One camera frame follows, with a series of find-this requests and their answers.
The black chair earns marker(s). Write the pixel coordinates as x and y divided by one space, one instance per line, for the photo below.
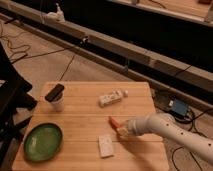
13 95

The white object on ledge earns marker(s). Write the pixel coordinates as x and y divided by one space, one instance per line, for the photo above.
58 15

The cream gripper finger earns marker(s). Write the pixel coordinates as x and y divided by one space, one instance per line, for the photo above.
122 132

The green round plate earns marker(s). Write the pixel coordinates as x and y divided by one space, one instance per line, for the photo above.
43 142

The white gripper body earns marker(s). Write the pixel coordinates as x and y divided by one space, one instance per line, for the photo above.
132 127

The blue power box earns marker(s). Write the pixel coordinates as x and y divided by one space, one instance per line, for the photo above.
178 108

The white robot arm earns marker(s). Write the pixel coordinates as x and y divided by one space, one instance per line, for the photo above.
164 125

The white paper cup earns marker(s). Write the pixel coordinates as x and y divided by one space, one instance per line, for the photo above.
57 103

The black rectangular device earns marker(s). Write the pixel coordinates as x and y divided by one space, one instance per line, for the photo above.
55 94

